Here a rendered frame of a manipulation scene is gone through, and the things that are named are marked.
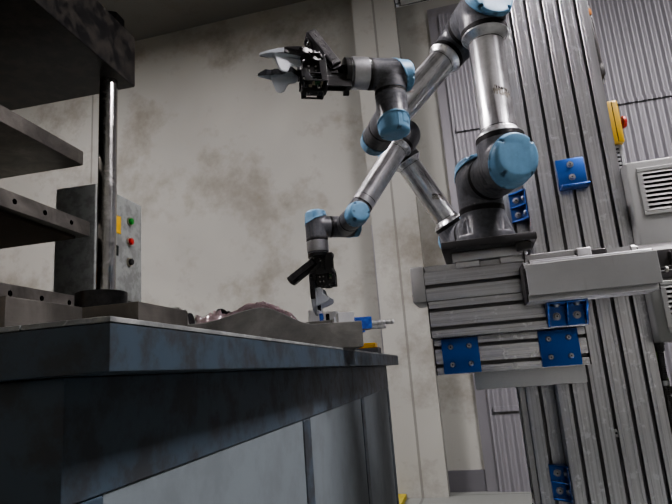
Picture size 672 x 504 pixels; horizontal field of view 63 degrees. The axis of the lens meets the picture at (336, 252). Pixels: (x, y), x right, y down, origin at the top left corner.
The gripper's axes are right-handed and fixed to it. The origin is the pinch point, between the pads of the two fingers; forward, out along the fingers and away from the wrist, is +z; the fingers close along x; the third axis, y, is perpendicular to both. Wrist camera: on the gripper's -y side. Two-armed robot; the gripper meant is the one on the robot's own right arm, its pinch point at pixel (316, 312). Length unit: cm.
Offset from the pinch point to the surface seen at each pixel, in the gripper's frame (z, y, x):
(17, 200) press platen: -32, -67, -57
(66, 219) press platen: -32, -67, -37
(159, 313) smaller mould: 11, 0, -103
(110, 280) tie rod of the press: -15, -61, -24
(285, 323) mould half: 10, 9, -66
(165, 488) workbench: 32, 14, -128
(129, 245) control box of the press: -35, -73, 6
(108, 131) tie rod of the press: -65, -61, -26
